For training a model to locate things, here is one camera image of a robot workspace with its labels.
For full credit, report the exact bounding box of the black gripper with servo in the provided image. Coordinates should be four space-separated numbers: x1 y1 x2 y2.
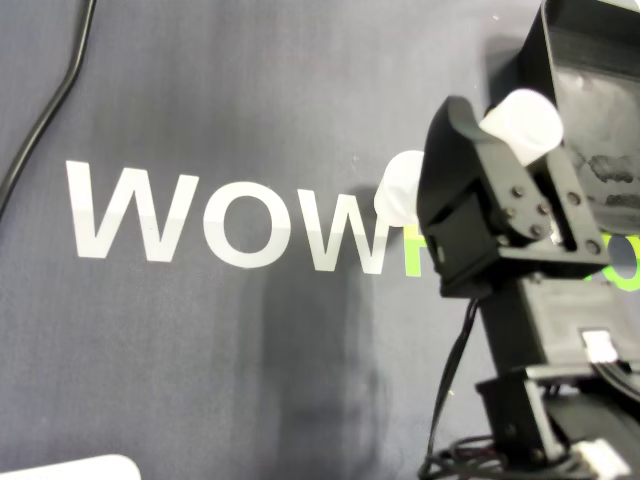
417 96 610 297

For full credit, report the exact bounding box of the white plastic cylinder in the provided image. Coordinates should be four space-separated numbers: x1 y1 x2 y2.
478 88 565 171

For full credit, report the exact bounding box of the black plastic tray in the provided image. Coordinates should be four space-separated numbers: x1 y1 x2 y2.
519 0 640 236

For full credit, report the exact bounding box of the dark mat with WOWROBO print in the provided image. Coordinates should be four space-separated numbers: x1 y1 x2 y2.
0 0 640 480

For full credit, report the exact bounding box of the white desk lamp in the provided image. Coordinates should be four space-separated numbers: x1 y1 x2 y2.
0 453 142 480

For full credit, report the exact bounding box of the thin black gripper servo cable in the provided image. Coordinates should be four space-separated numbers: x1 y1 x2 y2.
417 297 501 480

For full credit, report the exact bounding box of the thick black cable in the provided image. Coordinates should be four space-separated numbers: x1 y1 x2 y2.
0 0 97 216

